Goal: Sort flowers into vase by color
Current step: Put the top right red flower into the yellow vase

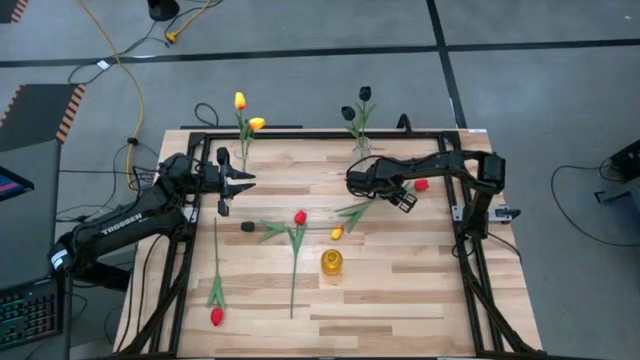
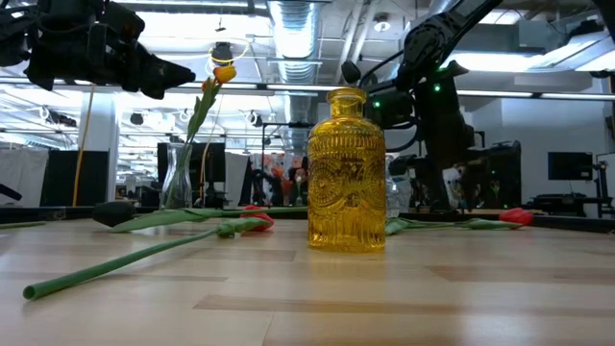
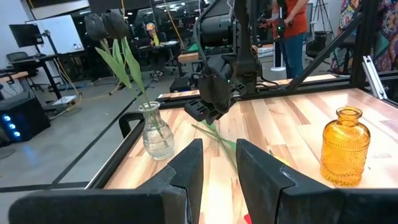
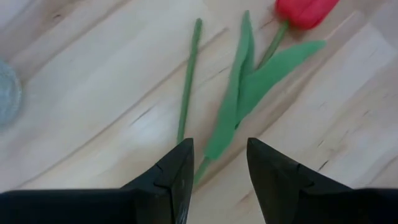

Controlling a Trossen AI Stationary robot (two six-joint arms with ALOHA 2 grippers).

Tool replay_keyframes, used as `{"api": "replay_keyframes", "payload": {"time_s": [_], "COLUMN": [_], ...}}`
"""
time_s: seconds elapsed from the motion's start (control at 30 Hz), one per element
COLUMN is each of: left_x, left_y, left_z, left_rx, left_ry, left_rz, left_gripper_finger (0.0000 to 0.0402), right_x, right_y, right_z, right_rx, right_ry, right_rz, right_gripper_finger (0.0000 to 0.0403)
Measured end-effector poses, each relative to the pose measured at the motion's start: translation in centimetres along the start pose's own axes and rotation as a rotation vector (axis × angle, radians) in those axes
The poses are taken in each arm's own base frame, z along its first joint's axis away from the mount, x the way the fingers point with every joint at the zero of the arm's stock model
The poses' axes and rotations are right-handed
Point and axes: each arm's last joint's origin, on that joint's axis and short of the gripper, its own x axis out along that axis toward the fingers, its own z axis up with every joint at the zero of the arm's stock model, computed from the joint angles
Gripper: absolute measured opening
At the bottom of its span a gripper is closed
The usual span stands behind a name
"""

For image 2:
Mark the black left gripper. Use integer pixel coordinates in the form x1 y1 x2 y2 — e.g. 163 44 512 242
23 0 197 101

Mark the yellow orange artificial tulip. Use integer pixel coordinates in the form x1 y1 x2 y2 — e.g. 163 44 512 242
165 63 238 209

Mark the red artificial tulip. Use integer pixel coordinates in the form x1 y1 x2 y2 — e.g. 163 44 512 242
22 205 276 302
383 207 535 237

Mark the clear textured glass vase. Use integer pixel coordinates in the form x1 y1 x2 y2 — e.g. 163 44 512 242
383 153 401 220

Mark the clear glass carafe vase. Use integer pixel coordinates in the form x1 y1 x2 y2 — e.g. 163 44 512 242
160 142 194 210

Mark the yellow glass bottle vase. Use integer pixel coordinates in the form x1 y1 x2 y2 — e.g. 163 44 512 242
307 86 387 254

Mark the long light bar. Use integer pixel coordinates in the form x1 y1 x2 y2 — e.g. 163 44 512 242
0 76 615 101

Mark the white partition panel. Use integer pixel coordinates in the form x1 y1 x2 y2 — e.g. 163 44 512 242
224 152 251 208

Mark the black monitor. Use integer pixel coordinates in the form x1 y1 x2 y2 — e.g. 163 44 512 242
547 151 595 182

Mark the black desk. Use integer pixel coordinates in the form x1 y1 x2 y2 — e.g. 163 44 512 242
528 193 615 218

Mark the floral patterned board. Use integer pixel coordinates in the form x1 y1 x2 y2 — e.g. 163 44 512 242
249 152 308 208

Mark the white curtain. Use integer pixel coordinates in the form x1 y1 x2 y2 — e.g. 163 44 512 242
0 148 49 208

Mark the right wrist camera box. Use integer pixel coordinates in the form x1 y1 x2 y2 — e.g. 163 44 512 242
363 88 417 130

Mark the black ceiling mounted camera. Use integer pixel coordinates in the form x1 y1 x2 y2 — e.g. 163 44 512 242
210 41 235 67

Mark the black partition wall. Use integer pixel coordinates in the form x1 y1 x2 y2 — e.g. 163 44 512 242
157 142 227 203
40 150 110 208

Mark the long yellow cable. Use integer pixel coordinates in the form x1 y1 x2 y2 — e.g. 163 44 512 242
71 84 95 208

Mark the silver ventilation duct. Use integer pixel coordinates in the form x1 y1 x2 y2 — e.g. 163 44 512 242
266 0 321 155

